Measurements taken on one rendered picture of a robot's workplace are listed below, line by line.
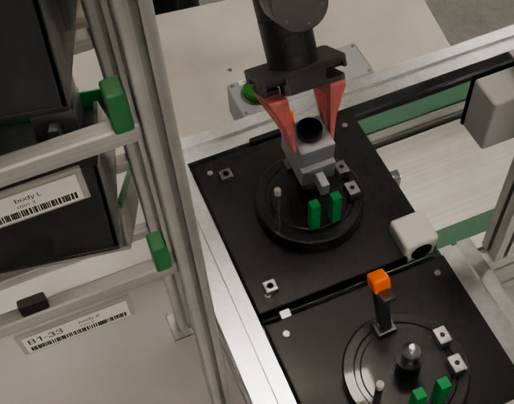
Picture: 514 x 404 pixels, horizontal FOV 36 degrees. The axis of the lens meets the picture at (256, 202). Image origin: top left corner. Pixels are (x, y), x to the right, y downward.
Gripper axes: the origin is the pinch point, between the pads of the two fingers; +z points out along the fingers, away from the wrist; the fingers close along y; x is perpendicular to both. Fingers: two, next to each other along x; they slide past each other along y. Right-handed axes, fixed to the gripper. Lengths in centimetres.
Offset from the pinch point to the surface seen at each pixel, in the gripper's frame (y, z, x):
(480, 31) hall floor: 105, 39, 143
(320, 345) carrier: -6.8, 21.5, -8.5
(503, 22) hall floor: 114, 39, 144
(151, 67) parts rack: -20, -22, -41
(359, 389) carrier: -5.4, 23.6, -15.6
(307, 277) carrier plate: -4.6, 16.7, -1.1
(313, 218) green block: -1.7, 10.2, 0.3
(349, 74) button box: 15.0, 1.8, 24.1
